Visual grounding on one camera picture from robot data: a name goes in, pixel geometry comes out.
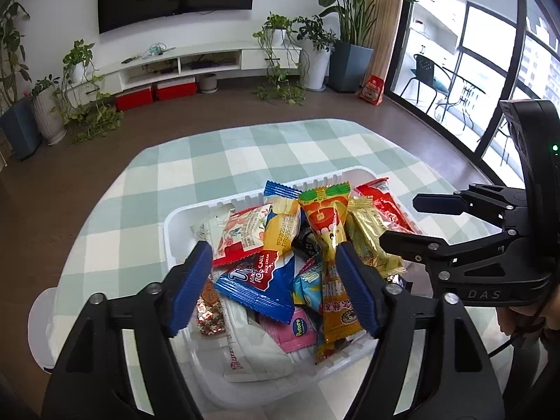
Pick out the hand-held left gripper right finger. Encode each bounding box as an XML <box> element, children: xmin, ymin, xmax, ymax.
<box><xmin>336</xmin><ymin>241</ymin><xmax>508</xmax><ymax>420</ymax></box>

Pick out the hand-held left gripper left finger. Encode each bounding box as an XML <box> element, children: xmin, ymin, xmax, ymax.
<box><xmin>41</xmin><ymin>240</ymin><xmax>214</xmax><ymax>420</ymax></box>

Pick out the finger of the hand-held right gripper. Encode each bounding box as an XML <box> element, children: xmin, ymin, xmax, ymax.
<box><xmin>380</xmin><ymin>227</ymin><xmax>526</xmax><ymax>292</ymax></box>
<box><xmin>412</xmin><ymin>184</ymin><xmax>528</xmax><ymax>228</ymax></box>

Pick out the red star pattern candy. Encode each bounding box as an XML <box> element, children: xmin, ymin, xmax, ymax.
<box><xmin>196</xmin><ymin>271</ymin><xmax>227</xmax><ymax>338</ymax></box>

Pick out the orange snack packet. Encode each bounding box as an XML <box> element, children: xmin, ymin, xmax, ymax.
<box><xmin>315</xmin><ymin>251</ymin><xmax>366</xmax><ymax>365</ymax></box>

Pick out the blue panda snack packet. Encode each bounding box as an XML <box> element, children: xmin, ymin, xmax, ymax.
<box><xmin>292</xmin><ymin>257</ymin><xmax>327</xmax><ymax>318</ymax></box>

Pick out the red white printed packet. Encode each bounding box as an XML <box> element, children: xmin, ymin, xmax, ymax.
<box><xmin>353</xmin><ymin>178</ymin><xmax>417</xmax><ymax>235</ymax></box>

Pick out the gold foil packet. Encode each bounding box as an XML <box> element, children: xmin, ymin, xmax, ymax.
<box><xmin>345</xmin><ymin>197</ymin><xmax>407</xmax><ymax>278</ymax></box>

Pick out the white plastic tray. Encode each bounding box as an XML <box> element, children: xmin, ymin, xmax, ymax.
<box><xmin>164</xmin><ymin>165</ymin><xmax>421</xmax><ymax>408</ymax></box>

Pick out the clear fox print stick packet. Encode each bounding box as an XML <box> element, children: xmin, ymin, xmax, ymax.
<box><xmin>191</xmin><ymin>208</ymin><xmax>237</xmax><ymax>248</ymax></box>

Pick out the blue cake packet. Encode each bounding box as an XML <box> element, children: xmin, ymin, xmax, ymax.
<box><xmin>214</xmin><ymin>249</ymin><xmax>297</xmax><ymax>325</ymax></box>

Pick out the pink snack packet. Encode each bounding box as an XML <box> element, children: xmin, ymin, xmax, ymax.
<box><xmin>256</xmin><ymin>306</ymin><xmax>319</xmax><ymax>354</ymax></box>

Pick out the red strawberry print packet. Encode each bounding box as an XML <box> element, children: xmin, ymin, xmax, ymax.
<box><xmin>213</xmin><ymin>203</ymin><xmax>273</xmax><ymax>267</ymax></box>

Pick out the large white snack pouch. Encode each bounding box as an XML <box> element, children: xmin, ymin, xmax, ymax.
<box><xmin>222</xmin><ymin>300</ymin><xmax>295</xmax><ymax>383</ymax></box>

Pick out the blue and yellow packet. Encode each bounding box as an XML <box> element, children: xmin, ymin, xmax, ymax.
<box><xmin>262</xmin><ymin>181</ymin><xmax>303</xmax><ymax>257</ymax></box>

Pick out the person's right hand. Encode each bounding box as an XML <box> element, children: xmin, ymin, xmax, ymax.
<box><xmin>498</xmin><ymin>297</ymin><xmax>554</xmax><ymax>342</ymax></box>

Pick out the metal balcony table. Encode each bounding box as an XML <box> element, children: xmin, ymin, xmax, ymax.
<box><xmin>435</xmin><ymin>74</ymin><xmax>487</xmax><ymax>134</ymax></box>

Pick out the red printed bag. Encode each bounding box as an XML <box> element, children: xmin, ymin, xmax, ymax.
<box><xmin>358</xmin><ymin>74</ymin><xmax>386</xmax><ymax>106</ymax></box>

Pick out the black balcony chair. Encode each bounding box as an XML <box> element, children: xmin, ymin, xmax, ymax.
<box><xmin>401</xmin><ymin>54</ymin><xmax>451</xmax><ymax>108</ymax></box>

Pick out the white stool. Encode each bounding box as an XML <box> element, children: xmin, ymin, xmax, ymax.
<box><xmin>27</xmin><ymin>286</ymin><xmax>60</xmax><ymax>372</ymax></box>

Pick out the large-leaf plant in blue pot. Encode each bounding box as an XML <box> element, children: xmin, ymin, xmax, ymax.
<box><xmin>306</xmin><ymin>0</ymin><xmax>421</xmax><ymax>93</ymax></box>

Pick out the plant in tall white pot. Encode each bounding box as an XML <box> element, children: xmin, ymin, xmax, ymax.
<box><xmin>293</xmin><ymin>15</ymin><xmax>337</xmax><ymax>92</ymax></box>

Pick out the red storage box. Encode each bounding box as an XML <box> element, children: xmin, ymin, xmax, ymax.
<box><xmin>155</xmin><ymin>76</ymin><xmax>197</xmax><ymax>101</ymax></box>
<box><xmin>114</xmin><ymin>86</ymin><xmax>155</xmax><ymax>112</ymax></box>

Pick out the plant in white ribbed pot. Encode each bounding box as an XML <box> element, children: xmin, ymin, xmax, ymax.
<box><xmin>26</xmin><ymin>74</ymin><xmax>67</xmax><ymax>146</ymax></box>

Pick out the white television cabinet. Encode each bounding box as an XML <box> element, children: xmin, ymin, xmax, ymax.
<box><xmin>81</xmin><ymin>40</ymin><xmax>303</xmax><ymax>97</ymax></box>

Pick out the potted tree in blue pot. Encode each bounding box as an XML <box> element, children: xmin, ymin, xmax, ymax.
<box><xmin>0</xmin><ymin>0</ymin><xmax>42</xmax><ymax>160</ymax></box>

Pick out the trailing vine plant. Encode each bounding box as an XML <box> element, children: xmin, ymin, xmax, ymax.
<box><xmin>253</xmin><ymin>13</ymin><xmax>307</xmax><ymax>106</ymax></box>

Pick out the trailing pothos plant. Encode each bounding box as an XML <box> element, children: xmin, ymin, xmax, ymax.
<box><xmin>55</xmin><ymin>39</ymin><xmax>125</xmax><ymax>145</ymax></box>

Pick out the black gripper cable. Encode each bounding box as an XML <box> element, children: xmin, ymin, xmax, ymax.
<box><xmin>485</xmin><ymin>335</ymin><xmax>526</xmax><ymax>359</ymax></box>

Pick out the tangle of cables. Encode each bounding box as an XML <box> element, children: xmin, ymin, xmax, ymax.
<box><xmin>142</xmin><ymin>43</ymin><xmax>176</xmax><ymax>57</ymax></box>

